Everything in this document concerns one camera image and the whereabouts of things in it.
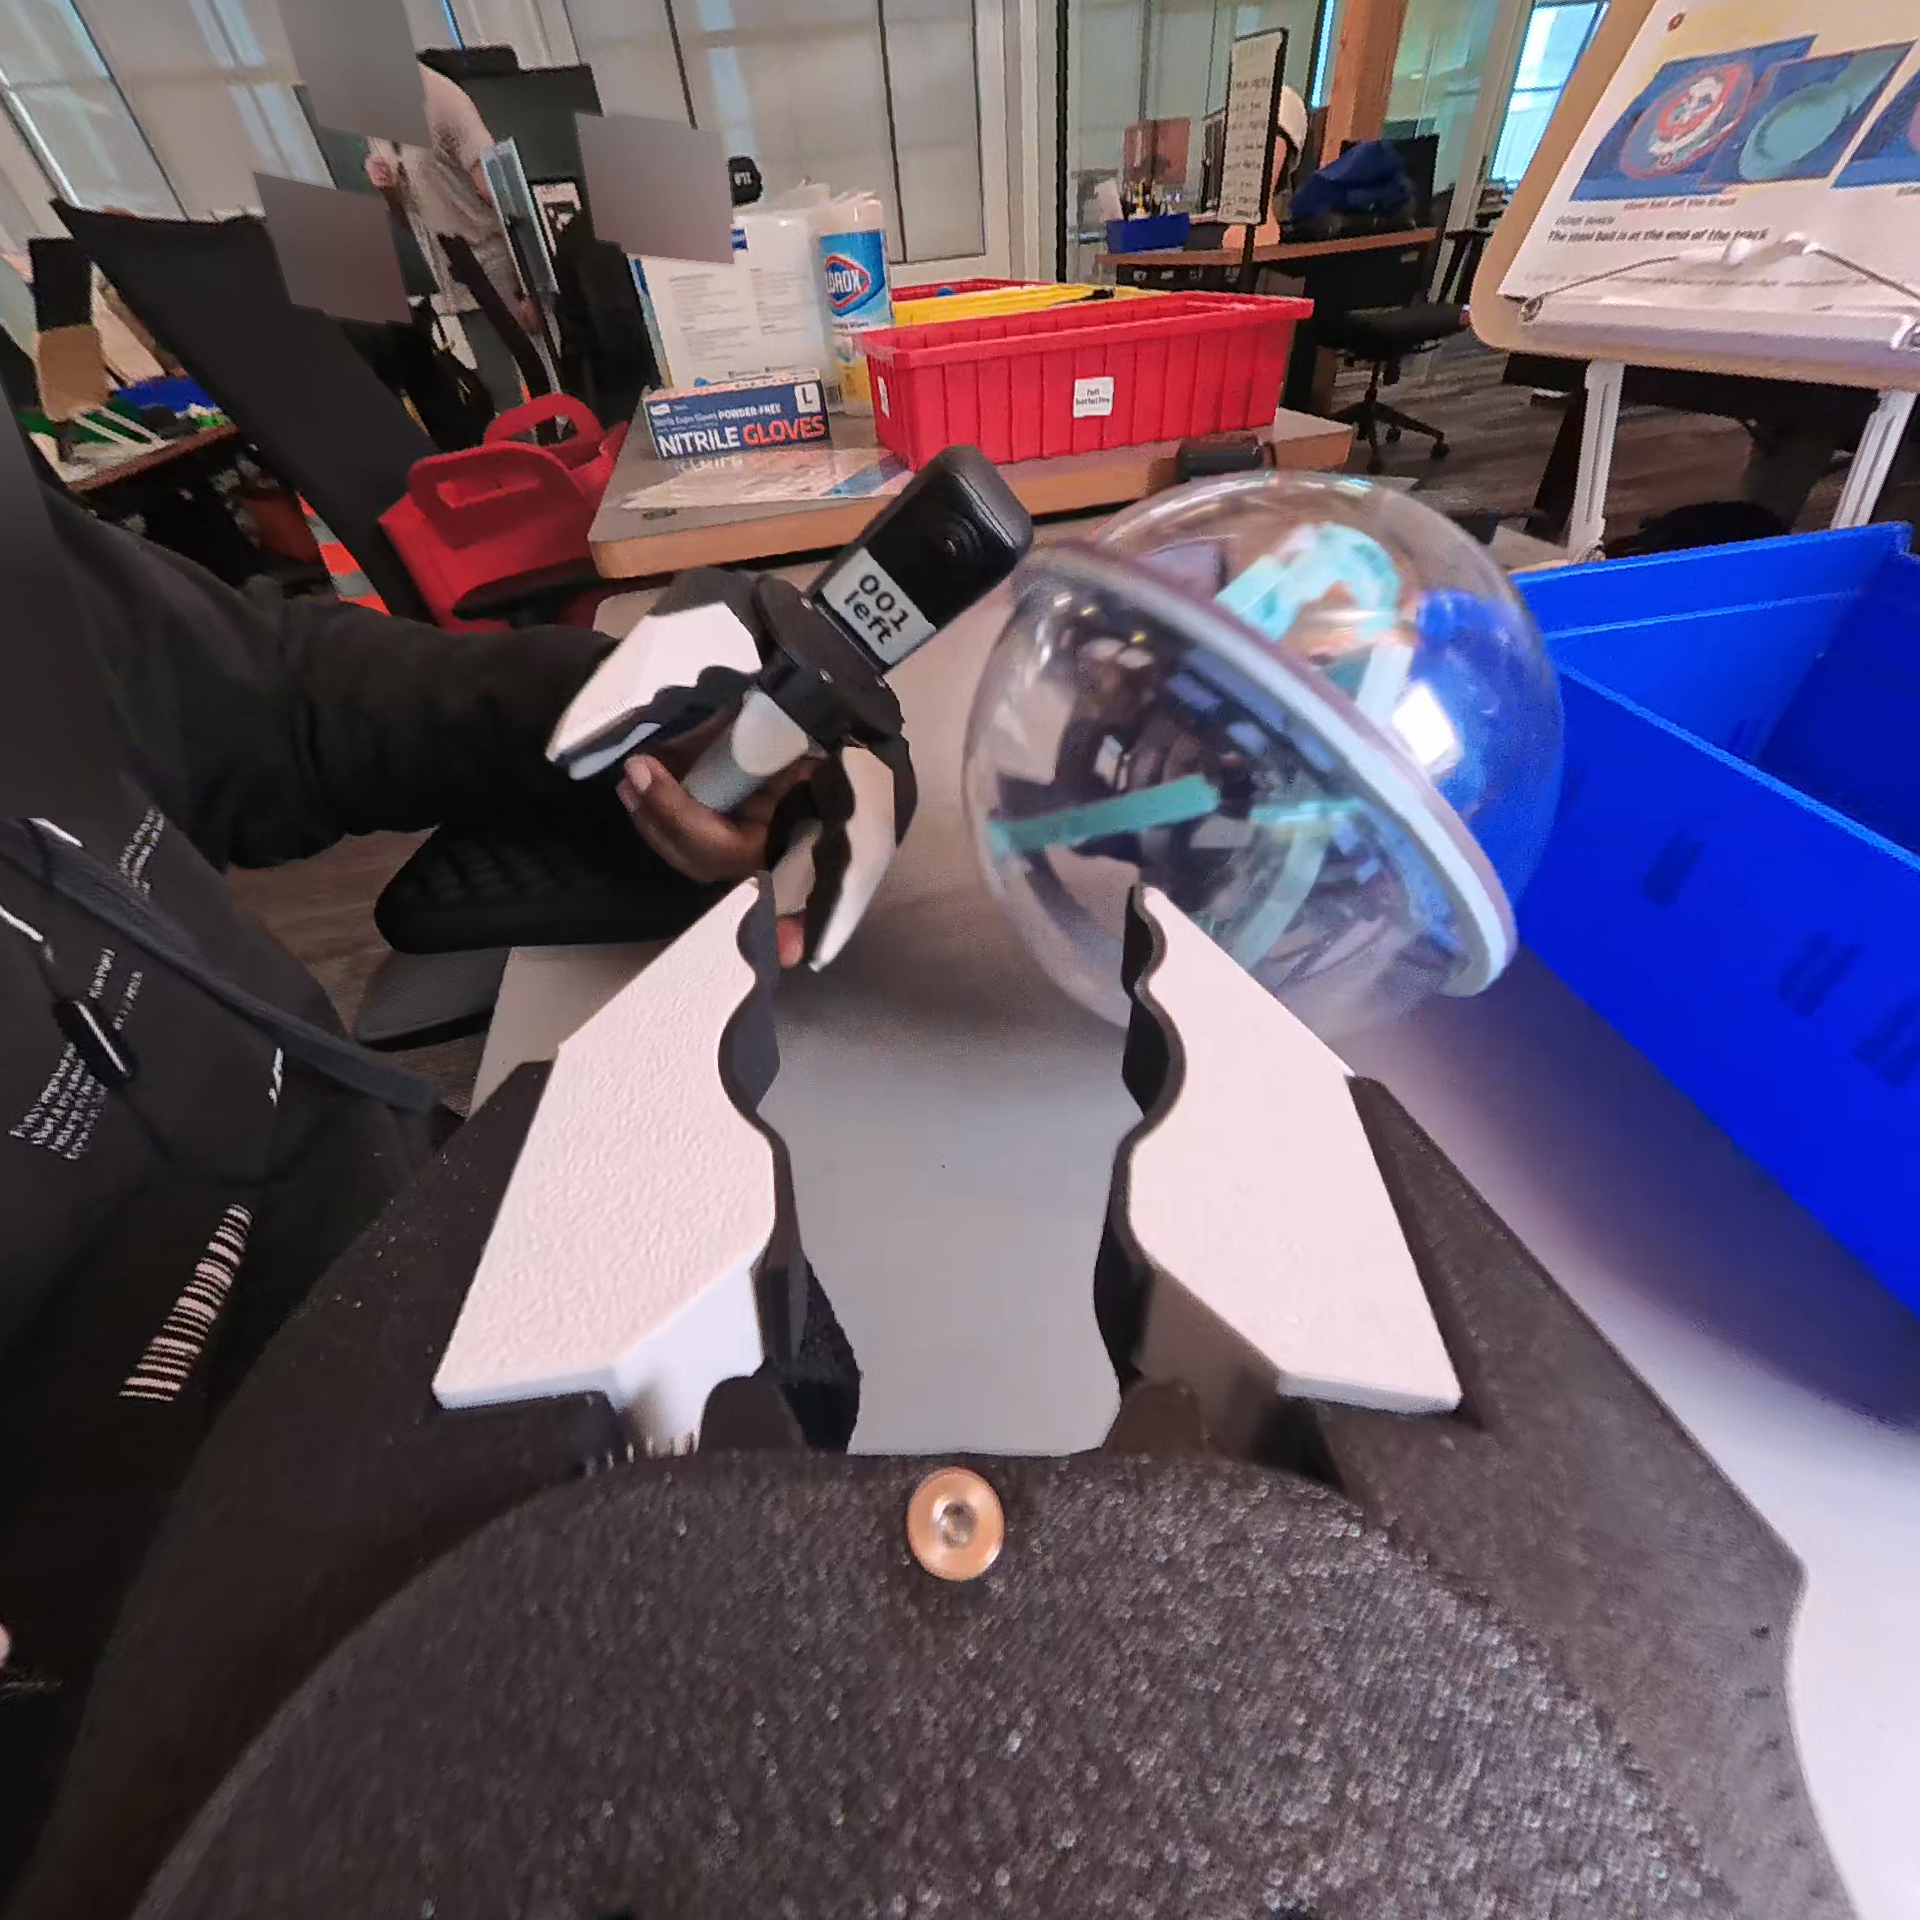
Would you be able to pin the yellow plastic bin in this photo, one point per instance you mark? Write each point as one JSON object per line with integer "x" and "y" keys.
{"x": 1020, "y": 301}

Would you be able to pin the red plastic bin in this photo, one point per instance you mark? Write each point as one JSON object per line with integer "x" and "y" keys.
{"x": 1050, "y": 375}

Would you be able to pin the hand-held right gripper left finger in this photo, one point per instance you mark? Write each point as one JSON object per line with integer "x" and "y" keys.
{"x": 629, "y": 1200}

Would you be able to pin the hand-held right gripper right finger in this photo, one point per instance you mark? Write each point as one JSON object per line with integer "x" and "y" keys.
{"x": 1276, "y": 1200}

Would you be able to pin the black armrest pad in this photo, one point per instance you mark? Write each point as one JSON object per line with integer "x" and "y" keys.
{"x": 527, "y": 887}

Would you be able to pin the black office chair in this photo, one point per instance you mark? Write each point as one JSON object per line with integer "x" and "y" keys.
{"x": 1396, "y": 338}

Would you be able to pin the person's left forearm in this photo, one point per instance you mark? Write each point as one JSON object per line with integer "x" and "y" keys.
{"x": 373, "y": 721}

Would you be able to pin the clear maze ball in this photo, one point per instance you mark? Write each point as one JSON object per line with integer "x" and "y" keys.
{"x": 1200, "y": 781}

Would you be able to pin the small blue bin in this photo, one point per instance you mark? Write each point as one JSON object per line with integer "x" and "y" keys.
{"x": 1147, "y": 233}

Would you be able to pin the white easel legs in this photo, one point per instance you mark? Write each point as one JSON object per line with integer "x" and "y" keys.
{"x": 1595, "y": 451}

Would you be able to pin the blue white glove box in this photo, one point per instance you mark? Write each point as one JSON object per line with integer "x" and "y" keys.
{"x": 737, "y": 417}

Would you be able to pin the black charger green display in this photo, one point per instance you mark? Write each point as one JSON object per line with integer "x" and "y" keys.
{"x": 1224, "y": 457}

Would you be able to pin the white page holder clip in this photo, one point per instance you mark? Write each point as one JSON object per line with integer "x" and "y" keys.
{"x": 1724, "y": 271}

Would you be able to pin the person's left hand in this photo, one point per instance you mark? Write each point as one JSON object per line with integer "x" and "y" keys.
{"x": 699, "y": 839}

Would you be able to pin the blue plastic bin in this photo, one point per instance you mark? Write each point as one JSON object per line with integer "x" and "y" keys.
{"x": 1724, "y": 826}

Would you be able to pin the blue jacket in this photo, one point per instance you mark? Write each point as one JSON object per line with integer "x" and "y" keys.
{"x": 1348, "y": 190}

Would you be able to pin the white printed box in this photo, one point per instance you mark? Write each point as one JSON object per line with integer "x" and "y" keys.
{"x": 721, "y": 301}

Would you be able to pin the white wipes canister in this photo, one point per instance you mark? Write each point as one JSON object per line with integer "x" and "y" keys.
{"x": 857, "y": 301}

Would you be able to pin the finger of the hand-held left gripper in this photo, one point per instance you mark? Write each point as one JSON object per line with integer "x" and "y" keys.
{"x": 862, "y": 856}
{"x": 659, "y": 669}

